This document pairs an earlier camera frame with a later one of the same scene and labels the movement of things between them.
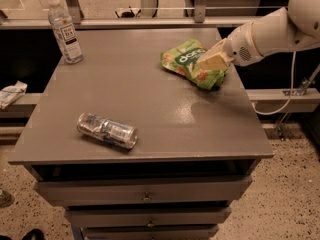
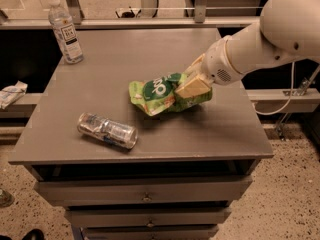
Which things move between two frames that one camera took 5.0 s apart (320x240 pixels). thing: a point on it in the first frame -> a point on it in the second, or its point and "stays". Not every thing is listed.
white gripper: [239, 46] -> [216, 63]
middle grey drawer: [172, 216] stays
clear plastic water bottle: [66, 33] stays
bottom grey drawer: [149, 231] stays
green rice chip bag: [184, 61] -> [157, 95]
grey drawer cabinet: [194, 155] stays
